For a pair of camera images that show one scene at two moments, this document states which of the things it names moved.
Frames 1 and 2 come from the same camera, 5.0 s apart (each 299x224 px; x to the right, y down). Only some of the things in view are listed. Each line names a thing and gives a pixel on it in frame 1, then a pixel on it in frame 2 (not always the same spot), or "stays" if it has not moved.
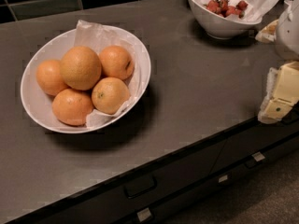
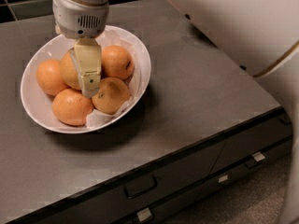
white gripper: x=289 y=35 → x=78 y=20
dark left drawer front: x=134 y=189 stays
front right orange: x=108 y=94 stays
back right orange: x=116 y=62 stays
